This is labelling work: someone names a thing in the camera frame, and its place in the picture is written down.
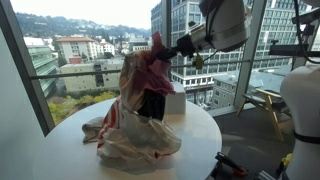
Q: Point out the wooden folding chair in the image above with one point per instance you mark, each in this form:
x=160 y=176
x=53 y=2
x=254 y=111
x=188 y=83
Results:
x=266 y=100

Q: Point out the dark blue shirt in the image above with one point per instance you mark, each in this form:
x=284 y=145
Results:
x=152 y=105

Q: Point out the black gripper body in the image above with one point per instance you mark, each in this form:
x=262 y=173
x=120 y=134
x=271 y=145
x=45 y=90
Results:
x=185 y=45

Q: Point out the black red clamp tool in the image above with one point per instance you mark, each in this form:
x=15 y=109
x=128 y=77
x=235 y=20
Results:
x=230 y=164

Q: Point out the black camera stand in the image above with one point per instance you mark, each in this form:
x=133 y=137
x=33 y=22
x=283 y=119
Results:
x=288 y=50

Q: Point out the white storage box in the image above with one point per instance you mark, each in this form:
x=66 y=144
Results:
x=176 y=98

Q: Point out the pink shirt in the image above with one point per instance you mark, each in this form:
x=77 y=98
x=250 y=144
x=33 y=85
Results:
x=153 y=76

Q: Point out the yellow black tool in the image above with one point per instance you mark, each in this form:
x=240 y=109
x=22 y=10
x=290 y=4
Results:
x=285 y=161

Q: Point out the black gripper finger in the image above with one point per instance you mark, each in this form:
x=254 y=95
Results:
x=166 y=51
x=168 y=58

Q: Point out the metal window rail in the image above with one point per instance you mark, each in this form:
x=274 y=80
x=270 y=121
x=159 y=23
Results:
x=83 y=74

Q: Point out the grey cloth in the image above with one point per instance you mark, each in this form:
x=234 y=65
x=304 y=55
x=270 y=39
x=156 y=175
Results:
x=90 y=129

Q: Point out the white red plastic bag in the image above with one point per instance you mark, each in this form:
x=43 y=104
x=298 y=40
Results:
x=133 y=140

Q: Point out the gold green wrist camera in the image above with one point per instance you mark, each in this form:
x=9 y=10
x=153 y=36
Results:
x=198 y=61

